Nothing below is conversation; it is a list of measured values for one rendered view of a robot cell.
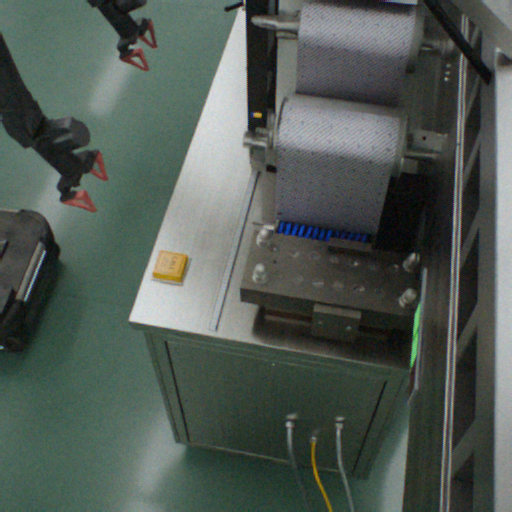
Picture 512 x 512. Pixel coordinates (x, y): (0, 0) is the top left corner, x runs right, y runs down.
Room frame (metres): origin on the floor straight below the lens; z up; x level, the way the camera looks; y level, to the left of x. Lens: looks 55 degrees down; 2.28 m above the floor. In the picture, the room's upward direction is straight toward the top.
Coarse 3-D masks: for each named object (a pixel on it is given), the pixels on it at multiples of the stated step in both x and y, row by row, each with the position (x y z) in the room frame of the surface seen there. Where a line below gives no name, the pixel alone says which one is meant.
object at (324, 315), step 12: (324, 312) 0.73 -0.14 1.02; (336, 312) 0.73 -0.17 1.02; (348, 312) 0.73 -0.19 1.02; (360, 312) 0.73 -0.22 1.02; (312, 324) 0.73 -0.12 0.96; (324, 324) 0.73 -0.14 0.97; (336, 324) 0.72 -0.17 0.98; (348, 324) 0.72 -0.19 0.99; (324, 336) 0.73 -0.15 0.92; (336, 336) 0.72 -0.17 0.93; (348, 336) 0.72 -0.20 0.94
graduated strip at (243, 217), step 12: (252, 180) 1.20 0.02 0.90; (252, 192) 1.16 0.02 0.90; (240, 216) 1.08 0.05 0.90; (240, 228) 1.04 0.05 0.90; (240, 240) 1.01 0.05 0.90; (228, 264) 0.93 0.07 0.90; (228, 276) 0.90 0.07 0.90; (228, 288) 0.87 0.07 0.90; (216, 300) 0.83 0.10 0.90; (216, 312) 0.80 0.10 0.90; (216, 324) 0.77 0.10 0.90
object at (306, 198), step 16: (288, 176) 0.97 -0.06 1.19; (304, 176) 0.96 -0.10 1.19; (320, 176) 0.95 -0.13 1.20; (288, 192) 0.97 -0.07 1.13; (304, 192) 0.96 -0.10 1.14; (320, 192) 0.95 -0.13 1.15; (336, 192) 0.95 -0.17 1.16; (352, 192) 0.94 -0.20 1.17; (368, 192) 0.93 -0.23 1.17; (384, 192) 0.93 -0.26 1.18; (288, 208) 0.97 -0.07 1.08; (304, 208) 0.96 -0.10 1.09; (320, 208) 0.95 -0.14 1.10; (336, 208) 0.94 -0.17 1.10; (352, 208) 0.94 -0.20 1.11; (368, 208) 0.93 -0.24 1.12; (304, 224) 0.96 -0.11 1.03; (320, 224) 0.95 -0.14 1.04; (336, 224) 0.94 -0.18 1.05; (352, 224) 0.94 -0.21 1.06; (368, 224) 0.93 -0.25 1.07
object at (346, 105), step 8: (296, 96) 1.16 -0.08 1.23; (304, 96) 1.16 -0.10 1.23; (312, 96) 1.17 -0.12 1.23; (312, 104) 1.14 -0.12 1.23; (320, 104) 1.14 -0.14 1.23; (328, 104) 1.14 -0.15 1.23; (336, 104) 1.14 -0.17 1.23; (344, 104) 1.14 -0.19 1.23; (352, 104) 1.14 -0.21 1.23; (360, 104) 1.14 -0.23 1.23; (368, 104) 1.14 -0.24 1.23; (376, 104) 1.14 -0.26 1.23; (360, 112) 1.11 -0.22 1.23; (368, 112) 1.11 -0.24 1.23; (376, 112) 1.11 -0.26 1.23; (384, 112) 1.11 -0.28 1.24; (392, 112) 1.11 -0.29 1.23; (400, 112) 1.11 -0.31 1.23; (400, 120) 1.09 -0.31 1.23
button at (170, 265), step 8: (160, 256) 0.94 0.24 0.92; (168, 256) 0.94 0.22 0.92; (176, 256) 0.94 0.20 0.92; (184, 256) 0.94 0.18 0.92; (160, 264) 0.92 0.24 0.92; (168, 264) 0.92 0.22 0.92; (176, 264) 0.92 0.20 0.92; (184, 264) 0.92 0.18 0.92; (160, 272) 0.90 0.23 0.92; (168, 272) 0.90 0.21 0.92; (176, 272) 0.90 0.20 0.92; (168, 280) 0.89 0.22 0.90; (176, 280) 0.88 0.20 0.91
